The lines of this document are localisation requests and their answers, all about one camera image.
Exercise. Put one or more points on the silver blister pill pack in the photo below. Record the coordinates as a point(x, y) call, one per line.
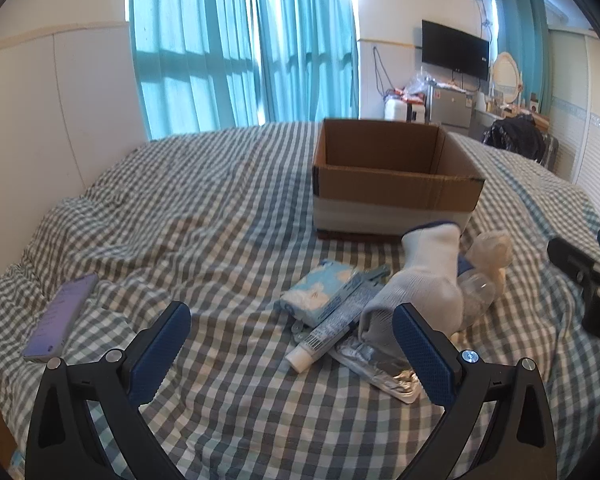
point(393, 376)

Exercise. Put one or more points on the teal window curtain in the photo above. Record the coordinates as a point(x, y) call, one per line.
point(203, 65)

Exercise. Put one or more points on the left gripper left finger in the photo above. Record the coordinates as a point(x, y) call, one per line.
point(63, 442)

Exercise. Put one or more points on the white toothpaste tube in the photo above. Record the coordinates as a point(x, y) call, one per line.
point(325, 336)

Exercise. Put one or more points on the white squishy toy figure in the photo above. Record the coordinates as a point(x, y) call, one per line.
point(491, 253)

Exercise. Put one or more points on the oval white vanity mirror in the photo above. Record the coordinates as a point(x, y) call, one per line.
point(506, 78)

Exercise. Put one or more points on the white suitcase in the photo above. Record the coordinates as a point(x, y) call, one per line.
point(396, 110)

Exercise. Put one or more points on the white wardrobe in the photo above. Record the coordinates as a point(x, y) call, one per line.
point(575, 111)

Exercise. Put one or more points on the brown cardboard box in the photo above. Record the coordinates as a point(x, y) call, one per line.
point(375, 180)

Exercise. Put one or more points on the silver mini fridge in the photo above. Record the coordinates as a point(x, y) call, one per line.
point(449, 108)

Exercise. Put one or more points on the purple smartphone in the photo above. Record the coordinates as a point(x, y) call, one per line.
point(50, 335)

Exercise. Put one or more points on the teal side curtain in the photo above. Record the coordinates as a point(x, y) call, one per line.
point(523, 33)

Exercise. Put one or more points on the black wall television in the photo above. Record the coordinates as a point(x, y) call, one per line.
point(458, 51)

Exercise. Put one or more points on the checkered bed blanket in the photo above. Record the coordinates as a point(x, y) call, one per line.
point(223, 222)

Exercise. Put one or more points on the black bag on chair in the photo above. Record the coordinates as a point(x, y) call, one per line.
point(518, 135)

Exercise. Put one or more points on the white sock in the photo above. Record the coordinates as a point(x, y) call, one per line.
point(427, 281)

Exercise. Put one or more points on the clear plastic floss jar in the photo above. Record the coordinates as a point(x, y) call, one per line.
point(478, 293)

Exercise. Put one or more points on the blue tissue pack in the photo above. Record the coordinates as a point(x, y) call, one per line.
point(320, 292)

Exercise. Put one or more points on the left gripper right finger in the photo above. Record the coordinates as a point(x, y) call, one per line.
point(519, 442)

